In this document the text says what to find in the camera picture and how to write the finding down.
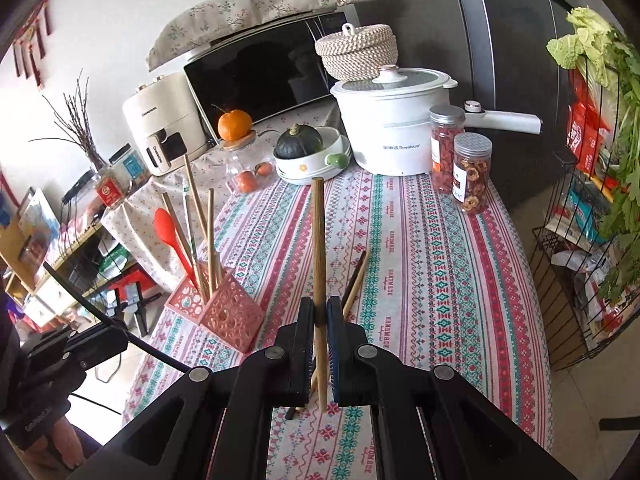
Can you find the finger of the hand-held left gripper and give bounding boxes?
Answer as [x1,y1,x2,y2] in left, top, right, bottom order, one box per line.
[64,321,131,375]

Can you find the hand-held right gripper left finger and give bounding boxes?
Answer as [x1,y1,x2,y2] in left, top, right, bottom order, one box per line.
[67,296,317,480]

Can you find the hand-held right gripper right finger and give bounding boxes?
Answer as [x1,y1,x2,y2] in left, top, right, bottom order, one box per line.
[326,296,576,480]

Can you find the light wooden chopstick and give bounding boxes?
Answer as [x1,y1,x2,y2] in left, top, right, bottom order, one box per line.
[309,250,372,406]

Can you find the pink utensil holder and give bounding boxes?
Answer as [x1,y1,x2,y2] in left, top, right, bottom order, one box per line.
[165,260,266,355]

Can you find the brown wooden chopstick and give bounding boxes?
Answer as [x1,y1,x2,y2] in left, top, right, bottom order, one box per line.
[207,189,217,293]
[311,177,331,413]
[161,192,206,301]
[182,155,217,281]

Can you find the red spoon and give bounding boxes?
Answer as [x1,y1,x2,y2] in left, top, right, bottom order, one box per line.
[154,206,198,288]

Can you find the white green print chopstick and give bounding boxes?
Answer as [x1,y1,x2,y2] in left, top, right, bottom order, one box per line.
[181,175,201,261]

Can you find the person's left hand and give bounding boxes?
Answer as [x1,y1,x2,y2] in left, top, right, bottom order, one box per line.
[50,417,86,468]

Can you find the red plastic stool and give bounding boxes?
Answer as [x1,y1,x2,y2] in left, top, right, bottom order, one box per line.
[107,267,161,311]

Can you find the wooden shelf unit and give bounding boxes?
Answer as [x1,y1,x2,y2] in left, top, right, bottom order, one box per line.
[0,187,131,321]

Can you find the small floral print cloth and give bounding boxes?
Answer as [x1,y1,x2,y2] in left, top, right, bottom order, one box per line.
[102,97,346,281]

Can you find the colourful picture book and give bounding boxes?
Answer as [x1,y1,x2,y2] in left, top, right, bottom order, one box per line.
[17,187,61,261]

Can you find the glass vase red label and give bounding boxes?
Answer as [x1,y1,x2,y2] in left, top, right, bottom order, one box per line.
[92,165,128,209]

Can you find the black device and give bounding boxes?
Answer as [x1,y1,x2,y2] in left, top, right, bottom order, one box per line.
[60,170,96,206]

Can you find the glass jar blue label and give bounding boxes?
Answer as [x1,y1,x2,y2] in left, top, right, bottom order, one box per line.
[109,144,151,191]

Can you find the dried branches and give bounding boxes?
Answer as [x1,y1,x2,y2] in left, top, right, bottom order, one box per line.
[42,70,108,171]

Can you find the glass jar wooden lid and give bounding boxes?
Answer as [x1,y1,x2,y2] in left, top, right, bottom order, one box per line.
[220,132,276,195]

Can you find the dark green squash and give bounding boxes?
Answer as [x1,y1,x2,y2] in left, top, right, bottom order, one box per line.
[273,123,325,160]

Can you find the jar of dried fruit rings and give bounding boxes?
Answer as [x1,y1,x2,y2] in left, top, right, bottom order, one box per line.
[452,132,493,215]

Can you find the white electric pot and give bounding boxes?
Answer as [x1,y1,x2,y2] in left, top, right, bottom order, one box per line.
[330,72,544,177]

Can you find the jar of red dried fruit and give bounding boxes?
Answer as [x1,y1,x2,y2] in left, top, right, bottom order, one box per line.
[429,105,467,195]

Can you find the large orange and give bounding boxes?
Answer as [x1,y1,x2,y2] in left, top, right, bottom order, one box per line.
[217,108,253,142]

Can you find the cream air fryer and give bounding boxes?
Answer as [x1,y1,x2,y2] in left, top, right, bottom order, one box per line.
[122,71,211,177]

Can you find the black microwave oven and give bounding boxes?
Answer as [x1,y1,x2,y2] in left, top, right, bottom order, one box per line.
[182,10,356,128]

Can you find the glass pot lid white knob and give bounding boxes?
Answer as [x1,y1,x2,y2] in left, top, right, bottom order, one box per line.
[332,65,458,96]

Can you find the teal container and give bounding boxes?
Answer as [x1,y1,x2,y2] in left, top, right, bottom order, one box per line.
[567,180,608,241]

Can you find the woven lidded basket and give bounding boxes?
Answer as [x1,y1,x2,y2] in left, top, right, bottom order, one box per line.
[315,23,399,82]

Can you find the green leafy herb bunch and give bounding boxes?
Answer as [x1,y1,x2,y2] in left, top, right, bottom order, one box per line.
[597,35,640,306]

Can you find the red snack packets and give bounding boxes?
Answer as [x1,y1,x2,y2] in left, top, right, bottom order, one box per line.
[567,70,613,171]

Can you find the grey refrigerator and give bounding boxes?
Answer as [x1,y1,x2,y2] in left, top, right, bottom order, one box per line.
[447,0,591,211]

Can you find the floral microwave cover cloth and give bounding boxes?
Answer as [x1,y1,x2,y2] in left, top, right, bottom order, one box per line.
[146,0,377,72]

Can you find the napa cabbage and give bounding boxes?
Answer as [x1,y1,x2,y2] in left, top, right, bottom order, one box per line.
[546,6,626,86]

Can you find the thin black cable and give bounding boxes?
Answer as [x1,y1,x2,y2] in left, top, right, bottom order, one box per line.
[42,261,195,375]

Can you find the white dish green handle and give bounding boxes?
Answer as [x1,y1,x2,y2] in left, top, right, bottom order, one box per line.
[273,126,351,186]

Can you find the red wall ornament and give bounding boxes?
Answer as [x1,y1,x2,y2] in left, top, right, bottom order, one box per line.
[12,0,53,91]

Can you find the black wire rack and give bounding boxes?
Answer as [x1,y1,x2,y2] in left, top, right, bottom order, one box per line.
[530,10,640,371]

